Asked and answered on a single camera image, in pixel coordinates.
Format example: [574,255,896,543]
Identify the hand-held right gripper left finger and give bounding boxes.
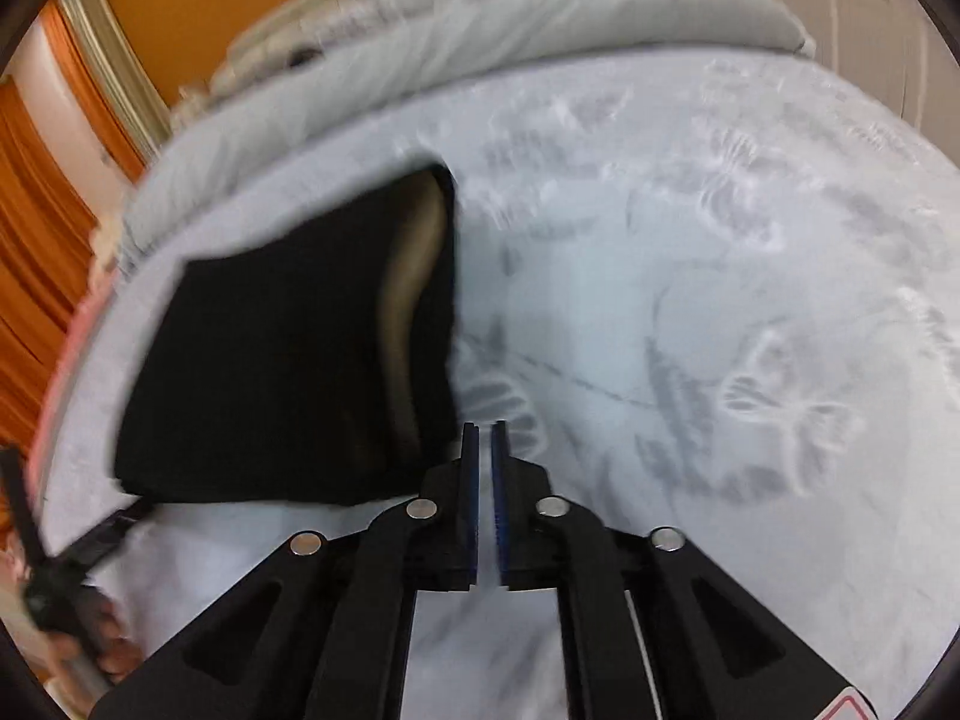
[90,422,481,720]

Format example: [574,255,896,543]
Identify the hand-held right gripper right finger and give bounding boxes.
[491,420,880,720]

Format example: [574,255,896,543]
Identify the black pants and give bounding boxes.
[112,161,463,508]

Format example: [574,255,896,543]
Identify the person's left hand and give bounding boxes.
[41,583,145,691]

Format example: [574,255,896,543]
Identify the bed with butterfly sheet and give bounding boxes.
[30,45,960,720]

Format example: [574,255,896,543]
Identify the orange curtain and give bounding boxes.
[0,0,155,452]

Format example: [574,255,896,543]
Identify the grey duvet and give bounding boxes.
[120,0,817,265]

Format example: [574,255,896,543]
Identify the white wardrobe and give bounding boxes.
[690,0,942,137]

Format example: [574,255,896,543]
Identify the cream window frame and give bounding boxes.
[56,0,171,167]

